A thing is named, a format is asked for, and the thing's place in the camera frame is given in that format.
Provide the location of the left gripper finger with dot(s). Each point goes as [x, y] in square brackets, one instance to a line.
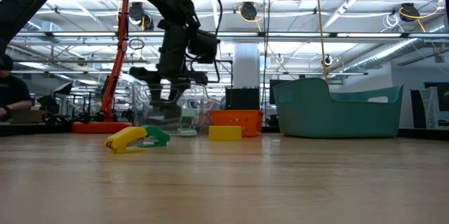
[155, 94]
[175, 95]

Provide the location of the black stapler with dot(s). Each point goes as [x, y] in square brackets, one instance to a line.
[172, 112]

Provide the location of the yellow stapler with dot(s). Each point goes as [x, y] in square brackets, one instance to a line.
[124, 138]

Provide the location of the yellow tape roll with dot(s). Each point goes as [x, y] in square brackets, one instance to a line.
[224, 133]

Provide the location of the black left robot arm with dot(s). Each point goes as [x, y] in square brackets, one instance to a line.
[21, 3]

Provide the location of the clear plastic bin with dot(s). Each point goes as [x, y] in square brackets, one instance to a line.
[210, 104]

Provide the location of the red desk lamp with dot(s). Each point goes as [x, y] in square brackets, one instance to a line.
[101, 127]

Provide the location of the black ribbed box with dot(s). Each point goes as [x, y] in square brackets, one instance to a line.
[242, 98]

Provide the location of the white building column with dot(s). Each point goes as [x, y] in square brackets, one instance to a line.
[245, 66]

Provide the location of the orange plastic basket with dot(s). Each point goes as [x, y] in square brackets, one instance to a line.
[252, 122]

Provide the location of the dark background monitor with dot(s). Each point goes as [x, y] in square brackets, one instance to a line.
[279, 92]

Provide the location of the long ceiling light strip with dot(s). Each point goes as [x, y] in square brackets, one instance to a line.
[298, 34]

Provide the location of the person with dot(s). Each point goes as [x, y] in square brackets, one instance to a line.
[14, 92]

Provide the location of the teal plastic tub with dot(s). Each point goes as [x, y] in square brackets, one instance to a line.
[315, 115]

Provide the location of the computer monitor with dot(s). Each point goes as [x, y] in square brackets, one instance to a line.
[438, 95]

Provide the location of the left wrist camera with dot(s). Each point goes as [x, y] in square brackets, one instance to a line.
[203, 46]

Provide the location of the background black metal frame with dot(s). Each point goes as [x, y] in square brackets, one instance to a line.
[231, 73]

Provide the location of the silver ventilation duct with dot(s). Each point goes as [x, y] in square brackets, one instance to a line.
[386, 53]

